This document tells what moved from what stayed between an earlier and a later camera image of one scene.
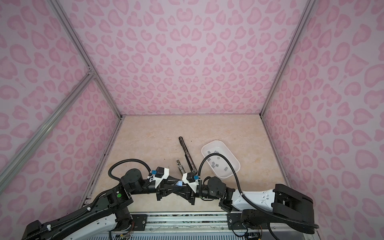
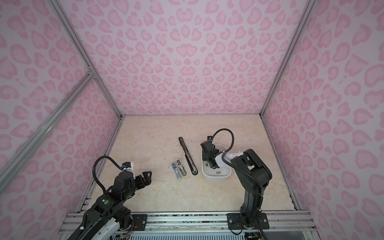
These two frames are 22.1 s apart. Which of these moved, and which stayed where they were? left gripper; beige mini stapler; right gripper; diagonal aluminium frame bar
Moved: right gripper; left gripper
Stayed: diagonal aluminium frame bar; beige mini stapler
